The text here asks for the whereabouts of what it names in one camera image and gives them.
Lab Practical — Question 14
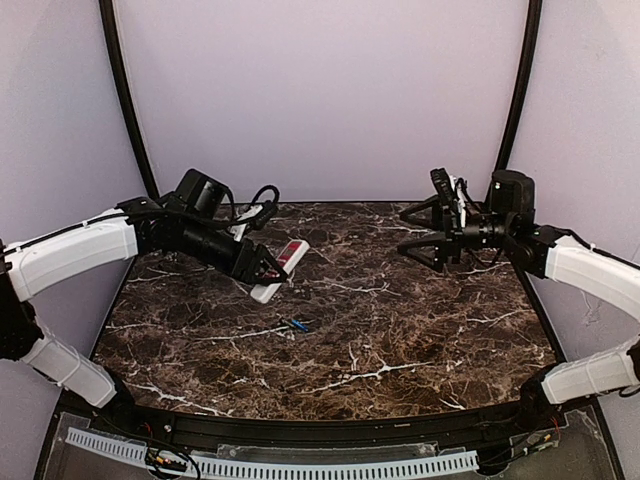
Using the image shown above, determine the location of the white red remote control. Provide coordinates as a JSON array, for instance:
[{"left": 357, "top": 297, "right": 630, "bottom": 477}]
[{"left": 250, "top": 239, "right": 310, "bottom": 304}]

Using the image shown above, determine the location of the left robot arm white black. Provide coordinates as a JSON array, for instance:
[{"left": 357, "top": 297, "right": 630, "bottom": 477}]
[{"left": 1, "top": 169, "right": 309, "bottom": 409}]

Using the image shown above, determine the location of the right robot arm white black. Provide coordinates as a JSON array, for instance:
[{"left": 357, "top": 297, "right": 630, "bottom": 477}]
[{"left": 397, "top": 168, "right": 639, "bottom": 409}]

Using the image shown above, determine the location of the blue battery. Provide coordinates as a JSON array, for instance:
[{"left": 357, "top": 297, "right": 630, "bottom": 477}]
[{"left": 291, "top": 320, "right": 310, "bottom": 333}]

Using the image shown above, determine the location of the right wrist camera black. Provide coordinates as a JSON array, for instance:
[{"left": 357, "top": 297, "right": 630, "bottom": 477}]
[{"left": 430, "top": 168, "right": 466, "bottom": 229}]

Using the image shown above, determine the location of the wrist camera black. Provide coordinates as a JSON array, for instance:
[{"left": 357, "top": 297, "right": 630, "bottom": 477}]
[
  {"left": 430, "top": 168, "right": 466, "bottom": 229},
  {"left": 229, "top": 200, "right": 278, "bottom": 241}
]

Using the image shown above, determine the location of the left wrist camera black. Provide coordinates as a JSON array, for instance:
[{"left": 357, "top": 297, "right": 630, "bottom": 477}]
[{"left": 229, "top": 200, "right": 278, "bottom": 241}]

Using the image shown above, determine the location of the left camera cable black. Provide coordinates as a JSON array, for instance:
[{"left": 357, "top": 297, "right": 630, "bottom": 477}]
[{"left": 237, "top": 184, "right": 280, "bottom": 223}]

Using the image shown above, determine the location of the black front rail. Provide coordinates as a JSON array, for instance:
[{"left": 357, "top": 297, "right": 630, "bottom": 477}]
[{"left": 94, "top": 402, "right": 551, "bottom": 450}]

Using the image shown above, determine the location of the right white cable duct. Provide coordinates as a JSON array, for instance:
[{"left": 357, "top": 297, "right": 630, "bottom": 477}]
[{"left": 192, "top": 451, "right": 479, "bottom": 480}]

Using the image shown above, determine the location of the white cable duct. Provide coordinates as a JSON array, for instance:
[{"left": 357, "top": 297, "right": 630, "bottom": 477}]
[
  {"left": 192, "top": 451, "right": 479, "bottom": 480},
  {"left": 65, "top": 427, "right": 147, "bottom": 468}
]

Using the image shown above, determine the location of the right black frame post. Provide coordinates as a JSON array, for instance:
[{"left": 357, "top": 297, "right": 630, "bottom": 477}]
[{"left": 494, "top": 0, "right": 543, "bottom": 170}]

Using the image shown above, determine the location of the black frame post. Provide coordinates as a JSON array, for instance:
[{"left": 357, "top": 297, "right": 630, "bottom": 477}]
[
  {"left": 98, "top": 0, "right": 160, "bottom": 199},
  {"left": 494, "top": 0, "right": 543, "bottom": 170}
]

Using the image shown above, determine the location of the left white cable duct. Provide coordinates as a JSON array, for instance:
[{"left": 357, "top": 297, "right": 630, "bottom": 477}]
[{"left": 65, "top": 427, "right": 147, "bottom": 468}]

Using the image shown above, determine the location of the left black frame post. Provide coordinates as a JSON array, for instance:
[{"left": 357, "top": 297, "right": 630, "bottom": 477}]
[{"left": 98, "top": 0, "right": 160, "bottom": 199}]

